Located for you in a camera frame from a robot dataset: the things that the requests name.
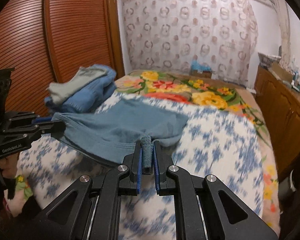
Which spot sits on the folded blue jeans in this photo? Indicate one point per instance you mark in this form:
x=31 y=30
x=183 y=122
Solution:
x=90 y=92

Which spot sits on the flat cardboard box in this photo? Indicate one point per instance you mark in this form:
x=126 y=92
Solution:
x=280 y=72

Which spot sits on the teal shorts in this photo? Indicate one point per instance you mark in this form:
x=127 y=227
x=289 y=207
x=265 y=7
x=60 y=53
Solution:
x=115 y=127

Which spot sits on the beige corner curtain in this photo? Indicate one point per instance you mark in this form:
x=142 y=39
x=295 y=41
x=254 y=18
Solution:
x=283 y=30

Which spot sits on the wooden louvered wardrobe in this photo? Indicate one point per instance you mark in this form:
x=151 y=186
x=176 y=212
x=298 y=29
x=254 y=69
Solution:
x=52 y=42

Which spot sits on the colourful floral blanket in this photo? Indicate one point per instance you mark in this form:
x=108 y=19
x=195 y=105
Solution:
x=177 y=85

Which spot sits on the blue cloth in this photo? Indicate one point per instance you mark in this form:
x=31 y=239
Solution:
x=200 y=66

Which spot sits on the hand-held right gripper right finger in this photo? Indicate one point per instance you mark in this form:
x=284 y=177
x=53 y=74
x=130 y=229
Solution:
x=157 y=172

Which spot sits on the wooden cabinet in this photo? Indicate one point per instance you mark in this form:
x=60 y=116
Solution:
x=282 y=105

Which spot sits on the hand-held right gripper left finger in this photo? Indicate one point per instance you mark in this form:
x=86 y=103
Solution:
x=139 y=172

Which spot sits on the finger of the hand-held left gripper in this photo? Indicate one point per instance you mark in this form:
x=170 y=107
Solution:
x=52 y=128
x=41 y=120

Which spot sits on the person's left hand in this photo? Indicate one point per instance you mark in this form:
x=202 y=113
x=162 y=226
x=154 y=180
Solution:
x=8 y=167

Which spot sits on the folded grey pants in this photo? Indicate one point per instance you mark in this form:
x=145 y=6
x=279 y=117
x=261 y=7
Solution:
x=75 y=85

